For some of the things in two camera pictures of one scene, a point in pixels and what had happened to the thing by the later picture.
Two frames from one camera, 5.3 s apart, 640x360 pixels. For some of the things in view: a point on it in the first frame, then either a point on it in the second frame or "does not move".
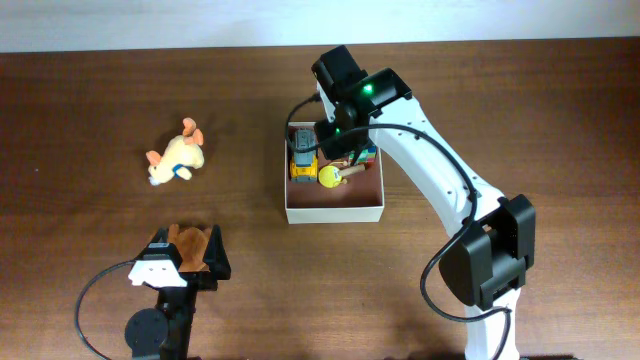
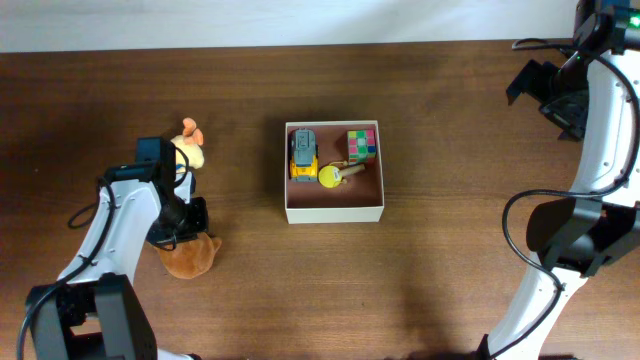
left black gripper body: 200,280 → 179,219
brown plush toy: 191,243 does not move
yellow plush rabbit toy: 178,156 does not move
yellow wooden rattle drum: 331,177 does not move
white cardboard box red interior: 359,200 does not move
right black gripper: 331,148 → 532,80
